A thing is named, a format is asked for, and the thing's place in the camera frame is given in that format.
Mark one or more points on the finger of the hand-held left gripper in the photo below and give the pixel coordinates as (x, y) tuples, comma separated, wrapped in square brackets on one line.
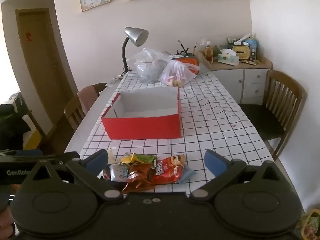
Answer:
[(50, 158), (27, 152)]

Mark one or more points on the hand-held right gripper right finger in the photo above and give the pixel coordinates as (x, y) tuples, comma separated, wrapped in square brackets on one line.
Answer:
[(215, 163)]

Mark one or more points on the clear glass dome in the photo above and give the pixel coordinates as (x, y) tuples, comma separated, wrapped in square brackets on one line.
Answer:
[(212, 41)]

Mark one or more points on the red snack packet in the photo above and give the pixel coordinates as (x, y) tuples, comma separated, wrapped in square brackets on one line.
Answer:
[(172, 170)]

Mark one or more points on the wooden chair with pink cloth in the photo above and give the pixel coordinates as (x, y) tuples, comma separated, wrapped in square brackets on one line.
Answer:
[(72, 112)]

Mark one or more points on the silver desk lamp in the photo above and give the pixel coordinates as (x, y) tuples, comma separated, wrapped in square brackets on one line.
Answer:
[(136, 35)]

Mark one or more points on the red cardboard box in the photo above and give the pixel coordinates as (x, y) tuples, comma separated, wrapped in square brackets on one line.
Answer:
[(142, 127)]

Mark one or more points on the brown wooden door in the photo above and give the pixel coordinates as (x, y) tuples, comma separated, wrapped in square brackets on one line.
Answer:
[(42, 75)]

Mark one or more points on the white blue snack packet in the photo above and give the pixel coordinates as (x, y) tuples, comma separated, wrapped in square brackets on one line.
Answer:
[(119, 172)]

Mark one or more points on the yellow box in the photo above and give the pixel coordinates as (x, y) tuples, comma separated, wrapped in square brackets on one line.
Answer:
[(33, 140)]

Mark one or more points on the yellow green basket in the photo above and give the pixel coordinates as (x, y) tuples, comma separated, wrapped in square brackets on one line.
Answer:
[(310, 226)]

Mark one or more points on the pink cloth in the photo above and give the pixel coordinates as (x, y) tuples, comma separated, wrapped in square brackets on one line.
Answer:
[(87, 98)]

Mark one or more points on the small clear plastic bag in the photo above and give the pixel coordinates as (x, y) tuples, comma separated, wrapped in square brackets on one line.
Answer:
[(175, 76)]

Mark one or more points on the yellow retro tissue holder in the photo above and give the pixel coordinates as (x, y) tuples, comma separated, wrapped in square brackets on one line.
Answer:
[(240, 51)]

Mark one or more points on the black pens in holder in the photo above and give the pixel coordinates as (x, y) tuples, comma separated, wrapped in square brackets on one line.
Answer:
[(185, 51)]

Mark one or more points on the green white tissue box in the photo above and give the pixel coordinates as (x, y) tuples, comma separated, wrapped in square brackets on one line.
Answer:
[(228, 57)]

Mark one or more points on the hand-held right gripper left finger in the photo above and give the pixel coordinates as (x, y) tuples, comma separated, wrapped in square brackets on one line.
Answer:
[(98, 160)]

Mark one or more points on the orange container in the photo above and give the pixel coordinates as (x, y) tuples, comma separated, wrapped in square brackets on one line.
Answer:
[(191, 61)]

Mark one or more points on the person's left hand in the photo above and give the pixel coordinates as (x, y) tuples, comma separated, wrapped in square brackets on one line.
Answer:
[(5, 220)]

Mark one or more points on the copper foil snack wrapper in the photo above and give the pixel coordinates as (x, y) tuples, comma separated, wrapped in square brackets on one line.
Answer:
[(140, 180)]

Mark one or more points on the blue packet on cabinet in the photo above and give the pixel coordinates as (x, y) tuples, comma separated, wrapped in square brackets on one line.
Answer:
[(251, 46)]

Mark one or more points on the large clear plastic bag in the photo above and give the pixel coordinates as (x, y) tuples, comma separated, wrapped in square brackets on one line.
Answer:
[(150, 67)]

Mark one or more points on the wooden chair with dark seat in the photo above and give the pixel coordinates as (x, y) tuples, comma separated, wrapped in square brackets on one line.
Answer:
[(277, 110)]

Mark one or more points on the amber glass bottle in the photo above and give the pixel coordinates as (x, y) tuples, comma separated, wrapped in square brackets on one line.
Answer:
[(209, 52)]

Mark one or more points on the black bag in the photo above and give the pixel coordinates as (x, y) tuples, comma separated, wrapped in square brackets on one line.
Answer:
[(11, 127)]

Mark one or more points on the green white snack packet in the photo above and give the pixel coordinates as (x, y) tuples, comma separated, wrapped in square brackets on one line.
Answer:
[(140, 158)]

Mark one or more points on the white wooden-top cabinet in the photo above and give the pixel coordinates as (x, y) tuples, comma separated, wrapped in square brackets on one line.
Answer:
[(230, 82)]

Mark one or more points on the small white clutter by lamp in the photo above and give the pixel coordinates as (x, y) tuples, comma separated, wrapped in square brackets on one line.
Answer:
[(113, 80)]

